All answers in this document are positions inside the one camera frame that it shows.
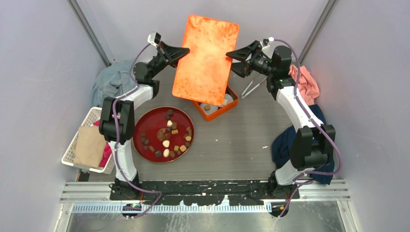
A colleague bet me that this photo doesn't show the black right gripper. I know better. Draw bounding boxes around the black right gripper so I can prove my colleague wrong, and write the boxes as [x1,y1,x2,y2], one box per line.
[225,41,276,78]

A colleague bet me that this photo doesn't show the white rounded chocolate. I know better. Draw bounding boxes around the white rounded chocolate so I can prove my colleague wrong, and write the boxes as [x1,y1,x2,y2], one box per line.
[162,140,170,148]

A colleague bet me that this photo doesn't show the orange box lid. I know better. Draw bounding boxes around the orange box lid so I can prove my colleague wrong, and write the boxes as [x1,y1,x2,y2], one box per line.
[172,14,240,105]

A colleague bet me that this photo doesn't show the pink cloth in basket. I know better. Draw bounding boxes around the pink cloth in basket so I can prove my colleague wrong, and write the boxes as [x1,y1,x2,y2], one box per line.
[90,120,112,168]

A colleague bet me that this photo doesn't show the navy blue cloth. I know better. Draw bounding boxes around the navy blue cloth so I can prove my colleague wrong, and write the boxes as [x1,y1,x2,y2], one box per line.
[271,104,335,185]

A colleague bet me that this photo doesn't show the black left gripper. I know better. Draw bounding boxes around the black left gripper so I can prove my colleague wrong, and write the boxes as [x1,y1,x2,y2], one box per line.
[148,42,191,80]

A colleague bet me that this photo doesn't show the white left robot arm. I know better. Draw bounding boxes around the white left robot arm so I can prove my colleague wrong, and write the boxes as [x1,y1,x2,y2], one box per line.
[99,41,190,200]

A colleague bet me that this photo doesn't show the metal tweezers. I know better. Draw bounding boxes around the metal tweezers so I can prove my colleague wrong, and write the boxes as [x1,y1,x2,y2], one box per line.
[240,75,266,99]

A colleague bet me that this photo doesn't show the light blue denim cloth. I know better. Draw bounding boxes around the light blue denim cloth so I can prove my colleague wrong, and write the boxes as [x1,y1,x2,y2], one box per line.
[90,61,136,107]

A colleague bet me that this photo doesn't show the brown ridged chocolate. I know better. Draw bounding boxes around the brown ridged chocolate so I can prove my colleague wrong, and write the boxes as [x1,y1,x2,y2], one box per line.
[148,146,156,152]

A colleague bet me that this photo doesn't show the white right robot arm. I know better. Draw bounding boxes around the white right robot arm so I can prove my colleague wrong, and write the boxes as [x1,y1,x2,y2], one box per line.
[226,39,336,199]

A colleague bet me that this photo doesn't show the white paper cup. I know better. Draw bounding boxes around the white paper cup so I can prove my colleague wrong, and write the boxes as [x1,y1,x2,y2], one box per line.
[200,103,219,115]
[221,94,234,107]

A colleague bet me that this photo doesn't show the orange chocolate box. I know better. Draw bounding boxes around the orange chocolate box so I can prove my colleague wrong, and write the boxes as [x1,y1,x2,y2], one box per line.
[192,86,239,122]

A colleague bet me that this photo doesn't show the round red plate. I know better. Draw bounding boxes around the round red plate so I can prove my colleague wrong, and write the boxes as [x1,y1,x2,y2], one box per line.
[132,107,194,163]

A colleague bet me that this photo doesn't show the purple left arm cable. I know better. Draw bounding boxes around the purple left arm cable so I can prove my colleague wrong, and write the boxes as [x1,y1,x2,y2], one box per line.
[111,43,163,219]

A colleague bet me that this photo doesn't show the salmon pink cloth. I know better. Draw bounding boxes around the salmon pink cloth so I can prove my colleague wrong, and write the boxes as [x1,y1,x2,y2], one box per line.
[298,66,320,106]

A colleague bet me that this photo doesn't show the white oval chocolate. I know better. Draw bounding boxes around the white oval chocolate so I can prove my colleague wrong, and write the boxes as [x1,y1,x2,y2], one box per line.
[163,148,170,158]

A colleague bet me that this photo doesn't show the caramel rounded square chocolate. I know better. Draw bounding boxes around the caramel rounded square chocolate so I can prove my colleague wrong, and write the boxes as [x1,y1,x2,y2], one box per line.
[179,145,187,152]

